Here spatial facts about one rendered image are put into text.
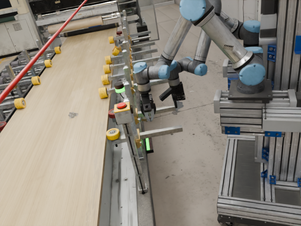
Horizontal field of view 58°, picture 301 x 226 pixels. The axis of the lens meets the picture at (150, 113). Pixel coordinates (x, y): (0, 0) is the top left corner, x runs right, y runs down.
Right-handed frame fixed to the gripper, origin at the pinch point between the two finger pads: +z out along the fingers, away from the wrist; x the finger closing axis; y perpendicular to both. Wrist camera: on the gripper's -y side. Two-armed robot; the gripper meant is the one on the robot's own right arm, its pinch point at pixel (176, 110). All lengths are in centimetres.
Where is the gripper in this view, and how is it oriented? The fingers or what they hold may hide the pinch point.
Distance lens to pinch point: 187.1
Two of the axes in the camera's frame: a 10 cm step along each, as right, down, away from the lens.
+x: -0.9, -5.0, 8.6
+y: 9.7, -2.2, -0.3
